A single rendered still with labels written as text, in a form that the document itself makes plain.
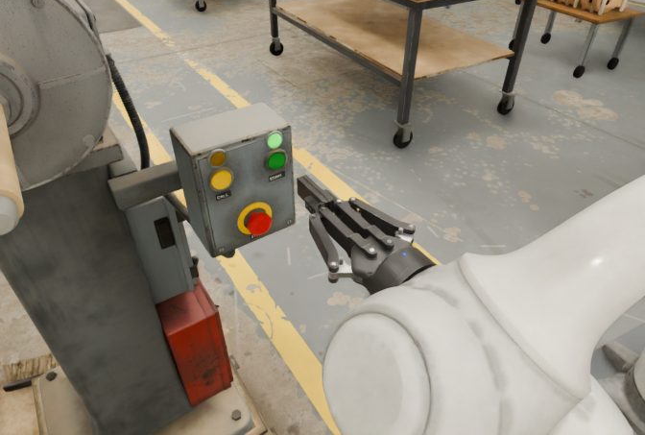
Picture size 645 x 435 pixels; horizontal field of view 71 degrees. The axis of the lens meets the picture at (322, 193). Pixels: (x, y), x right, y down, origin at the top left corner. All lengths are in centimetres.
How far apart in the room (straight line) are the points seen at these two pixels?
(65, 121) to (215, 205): 23
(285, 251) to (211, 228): 138
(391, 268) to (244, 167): 29
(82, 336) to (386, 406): 84
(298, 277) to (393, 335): 173
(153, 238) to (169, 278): 12
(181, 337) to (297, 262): 102
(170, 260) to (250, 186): 36
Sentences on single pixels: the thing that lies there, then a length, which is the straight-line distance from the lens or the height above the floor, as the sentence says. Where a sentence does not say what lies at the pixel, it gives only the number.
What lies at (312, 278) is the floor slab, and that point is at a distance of 195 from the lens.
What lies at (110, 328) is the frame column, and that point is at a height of 69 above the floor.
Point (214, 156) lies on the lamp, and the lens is 64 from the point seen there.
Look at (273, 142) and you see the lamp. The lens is 67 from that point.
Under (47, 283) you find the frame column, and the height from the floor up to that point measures 86.
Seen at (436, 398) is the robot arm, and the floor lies 125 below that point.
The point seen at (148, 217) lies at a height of 89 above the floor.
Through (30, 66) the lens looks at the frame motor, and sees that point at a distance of 56.
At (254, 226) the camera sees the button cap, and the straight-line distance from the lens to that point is 71.
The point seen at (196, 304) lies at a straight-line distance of 110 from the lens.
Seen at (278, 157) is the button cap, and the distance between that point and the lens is 69.
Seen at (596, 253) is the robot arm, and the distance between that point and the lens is 28.
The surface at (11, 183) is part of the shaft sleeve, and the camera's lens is 39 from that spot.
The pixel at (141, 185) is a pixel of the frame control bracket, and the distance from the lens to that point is 75.
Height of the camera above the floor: 145
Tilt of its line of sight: 37 degrees down
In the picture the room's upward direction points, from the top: straight up
